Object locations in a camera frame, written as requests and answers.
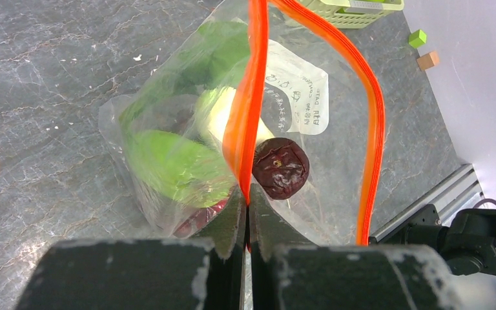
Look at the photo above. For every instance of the green cube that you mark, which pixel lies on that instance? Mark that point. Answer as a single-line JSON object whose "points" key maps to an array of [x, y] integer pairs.
{"points": [[417, 38]]}

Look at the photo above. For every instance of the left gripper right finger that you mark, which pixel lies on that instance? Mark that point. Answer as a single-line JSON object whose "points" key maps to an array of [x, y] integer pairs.
{"points": [[291, 272]]}

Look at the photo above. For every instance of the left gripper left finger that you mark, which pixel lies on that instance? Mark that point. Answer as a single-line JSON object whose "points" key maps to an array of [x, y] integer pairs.
{"points": [[205, 271]]}

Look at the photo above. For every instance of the dark brown fruit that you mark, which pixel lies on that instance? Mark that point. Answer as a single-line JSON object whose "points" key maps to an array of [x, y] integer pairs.
{"points": [[281, 167]]}

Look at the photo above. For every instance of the wooden cube right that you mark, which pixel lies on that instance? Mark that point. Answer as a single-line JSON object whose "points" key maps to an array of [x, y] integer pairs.
{"points": [[429, 60]]}

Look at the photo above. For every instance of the light green fruit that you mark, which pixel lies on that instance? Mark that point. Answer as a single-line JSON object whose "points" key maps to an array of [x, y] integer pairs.
{"points": [[181, 169]]}

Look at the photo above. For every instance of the clear zip bag orange zipper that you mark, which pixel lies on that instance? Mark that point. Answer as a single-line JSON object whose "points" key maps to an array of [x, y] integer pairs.
{"points": [[304, 80]]}

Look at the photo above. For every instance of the green leaf vegetable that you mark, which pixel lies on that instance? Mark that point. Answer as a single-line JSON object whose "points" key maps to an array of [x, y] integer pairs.
{"points": [[216, 52]]}

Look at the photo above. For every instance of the white radish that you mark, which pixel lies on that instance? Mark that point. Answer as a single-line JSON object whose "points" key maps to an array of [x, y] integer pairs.
{"points": [[212, 114]]}

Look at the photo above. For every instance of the green plastic basket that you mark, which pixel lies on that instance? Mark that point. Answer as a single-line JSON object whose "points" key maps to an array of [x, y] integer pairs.
{"points": [[351, 14]]}

